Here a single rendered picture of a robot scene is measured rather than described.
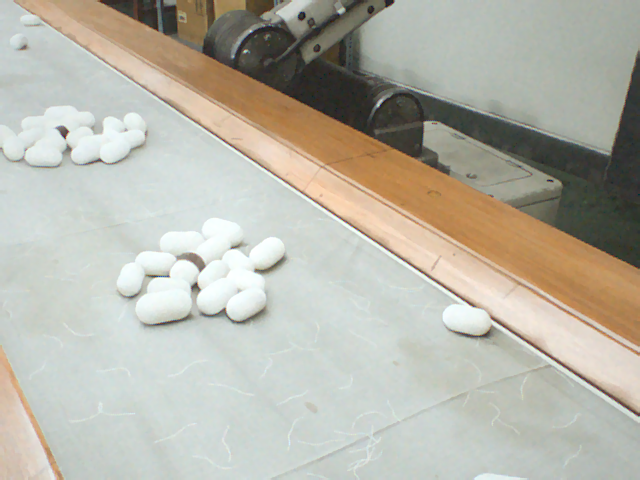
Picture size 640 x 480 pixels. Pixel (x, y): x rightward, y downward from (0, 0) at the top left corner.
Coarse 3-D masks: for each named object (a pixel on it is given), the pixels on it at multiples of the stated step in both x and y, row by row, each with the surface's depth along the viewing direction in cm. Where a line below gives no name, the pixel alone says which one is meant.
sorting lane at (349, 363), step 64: (0, 0) 151; (0, 64) 108; (64, 64) 109; (192, 128) 86; (0, 192) 69; (64, 192) 69; (128, 192) 70; (192, 192) 70; (256, 192) 70; (0, 256) 58; (64, 256) 59; (128, 256) 59; (320, 256) 59; (384, 256) 60; (0, 320) 51; (64, 320) 51; (128, 320) 51; (192, 320) 51; (256, 320) 51; (320, 320) 51; (384, 320) 51; (64, 384) 45; (128, 384) 45; (192, 384) 45; (256, 384) 45; (320, 384) 45; (384, 384) 45; (448, 384) 45; (512, 384) 46; (576, 384) 46; (64, 448) 40; (128, 448) 40; (192, 448) 40; (256, 448) 40; (320, 448) 40; (384, 448) 41; (448, 448) 41; (512, 448) 41; (576, 448) 41
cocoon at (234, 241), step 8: (208, 224) 60; (216, 224) 60; (224, 224) 60; (232, 224) 60; (208, 232) 60; (216, 232) 60; (224, 232) 59; (232, 232) 59; (240, 232) 60; (232, 240) 59; (240, 240) 60
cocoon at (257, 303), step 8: (248, 288) 52; (256, 288) 52; (240, 296) 50; (248, 296) 51; (256, 296) 51; (264, 296) 51; (232, 304) 50; (240, 304) 50; (248, 304) 50; (256, 304) 51; (264, 304) 52; (232, 312) 50; (240, 312) 50; (248, 312) 50; (256, 312) 51; (240, 320) 51
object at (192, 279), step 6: (198, 252) 55; (204, 258) 56; (174, 264) 54; (180, 264) 54; (186, 264) 54; (192, 264) 54; (174, 270) 54; (180, 270) 53; (186, 270) 53; (192, 270) 54; (198, 270) 54; (174, 276) 54; (180, 276) 53; (186, 276) 53; (192, 276) 54; (198, 276) 54; (192, 282) 54
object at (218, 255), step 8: (208, 240) 58; (216, 240) 58; (224, 240) 58; (200, 248) 57; (208, 248) 57; (216, 248) 57; (224, 248) 58; (208, 256) 57; (216, 256) 57; (208, 264) 57
